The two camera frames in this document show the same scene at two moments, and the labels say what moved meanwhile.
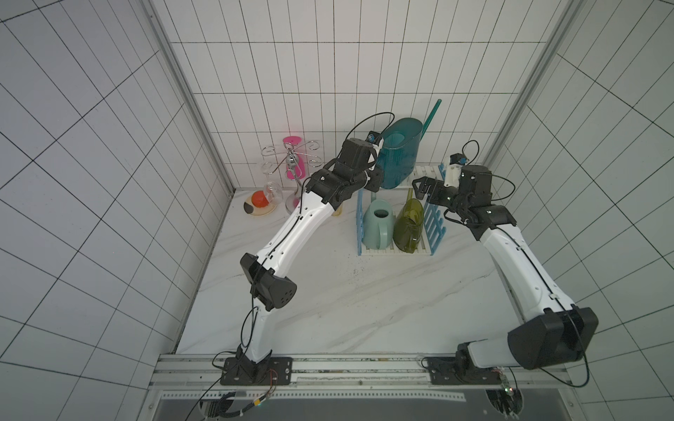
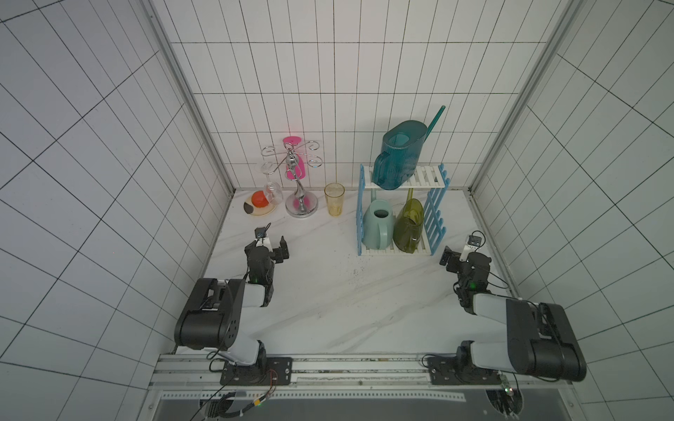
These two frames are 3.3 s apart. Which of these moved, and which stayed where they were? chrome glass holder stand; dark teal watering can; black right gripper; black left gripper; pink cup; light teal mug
Moved: black right gripper; black left gripper
Stayed: dark teal watering can; light teal mug; pink cup; chrome glass holder stand
